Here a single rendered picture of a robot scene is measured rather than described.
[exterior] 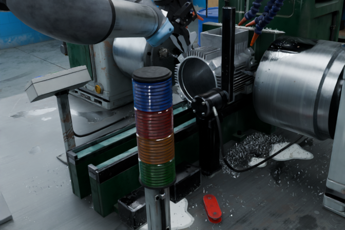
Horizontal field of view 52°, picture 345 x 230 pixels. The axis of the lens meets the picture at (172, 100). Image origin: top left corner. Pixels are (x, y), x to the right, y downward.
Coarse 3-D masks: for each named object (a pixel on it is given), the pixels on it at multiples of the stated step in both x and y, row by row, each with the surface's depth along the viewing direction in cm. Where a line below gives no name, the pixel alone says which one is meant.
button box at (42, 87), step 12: (60, 72) 100; (72, 72) 102; (84, 72) 105; (36, 84) 95; (48, 84) 97; (60, 84) 99; (72, 84) 102; (84, 84) 107; (36, 96) 95; (48, 96) 101
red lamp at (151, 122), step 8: (136, 112) 54; (144, 112) 53; (152, 112) 52; (160, 112) 52; (168, 112) 53; (136, 120) 55; (144, 120) 53; (152, 120) 53; (160, 120) 53; (168, 120) 54; (136, 128) 56; (144, 128) 54; (152, 128) 53; (160, 128) 53; (168, 128) 54; (144, 136) 54; (152, 136) 54; (160, 136) 54
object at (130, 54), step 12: (120, 48) 128; (132, 48) 124; (144, 48) 120; (156, 48) 122; (168, 48) 126; (120, 60) 130; (132, 60) 125; (144, 60) 120; (156, 60) 123; (168, 60) 128; (132, 72) 129
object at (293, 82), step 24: (288, 48) 89; (312, 48) 86; (336, 48) 83; (264, 72) 89; (288, 72) 85; (312, 72) 82; (336, 72) 80; (264, 96) 90; (288, 96) 85; (312, 96) 81; (336, 96) 81; (264, 120) 97; (288, 120) 89; (312, 120) 83; (336, 120) 86
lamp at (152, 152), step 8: (168, 136) 55; (144, 144) 55; (152, 144) 54; (160, 144) 55; (168, 144) 55; (144, 152) 55; (152, 152) 55; (160, 152) 55; (168, 152) 56; (144, 160) 56; (152, 160) 55; (160, 160) 55; (168, 160) 56
